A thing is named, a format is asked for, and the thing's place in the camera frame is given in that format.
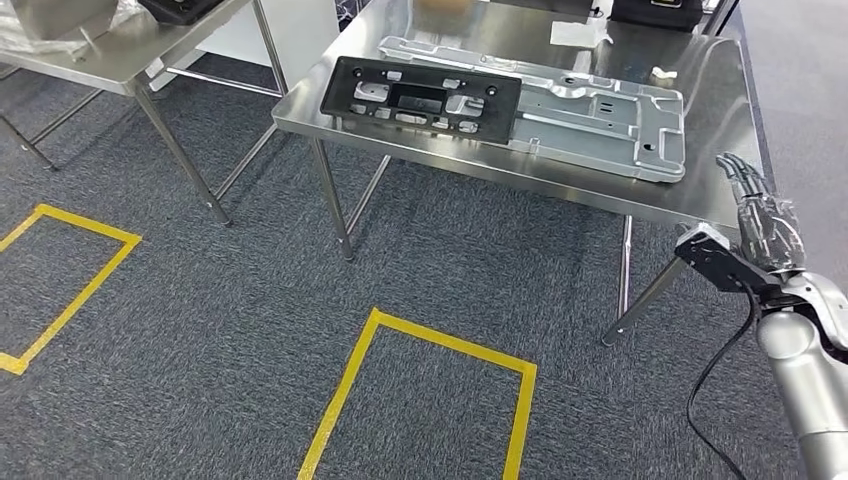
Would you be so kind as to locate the black plastic plate frame part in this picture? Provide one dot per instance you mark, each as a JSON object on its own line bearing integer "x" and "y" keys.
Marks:
{"x": 179, "y": 10}
{"x": 338, "y": 93}

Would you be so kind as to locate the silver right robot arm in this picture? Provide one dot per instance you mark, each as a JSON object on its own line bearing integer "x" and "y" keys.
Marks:
{"x": 808, "y": 371}

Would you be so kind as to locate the stamped grey metal panel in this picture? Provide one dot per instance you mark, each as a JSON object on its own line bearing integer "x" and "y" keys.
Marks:
{"x": 596, "y": 126}

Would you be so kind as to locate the brown cardboard box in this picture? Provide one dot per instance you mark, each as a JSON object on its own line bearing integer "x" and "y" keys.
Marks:
{"x": 444, "y": 4}

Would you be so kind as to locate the plain white cabinet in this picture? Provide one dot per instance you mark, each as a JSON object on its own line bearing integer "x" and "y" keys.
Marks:
{"x": 298, "y": 33}

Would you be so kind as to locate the white paper sheet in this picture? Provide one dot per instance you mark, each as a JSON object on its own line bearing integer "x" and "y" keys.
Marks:
{"x": 576, "y": 33}

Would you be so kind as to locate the dark grey flat panel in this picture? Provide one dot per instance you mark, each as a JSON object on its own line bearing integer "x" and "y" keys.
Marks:
{"x": 543, "y": 6}

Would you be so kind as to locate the small white tape piece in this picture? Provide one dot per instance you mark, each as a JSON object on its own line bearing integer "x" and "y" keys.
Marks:
{"x": 664, "y": 73}

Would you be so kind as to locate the stainless steel table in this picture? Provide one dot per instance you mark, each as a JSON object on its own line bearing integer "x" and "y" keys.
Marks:
{"x": 119, "y": 60}
{"x": 715, "y": 132}

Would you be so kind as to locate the black fabric bag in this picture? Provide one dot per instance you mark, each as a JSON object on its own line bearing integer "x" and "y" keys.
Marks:
{"x": 656, "y": 13}

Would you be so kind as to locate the grey metal box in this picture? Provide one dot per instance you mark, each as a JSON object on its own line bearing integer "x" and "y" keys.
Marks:
{"x": 60, "y": 16}

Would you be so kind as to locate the clear crumpled plastic wrap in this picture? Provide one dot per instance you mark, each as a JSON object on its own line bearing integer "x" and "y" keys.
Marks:
{"x": 16, "y": 36}

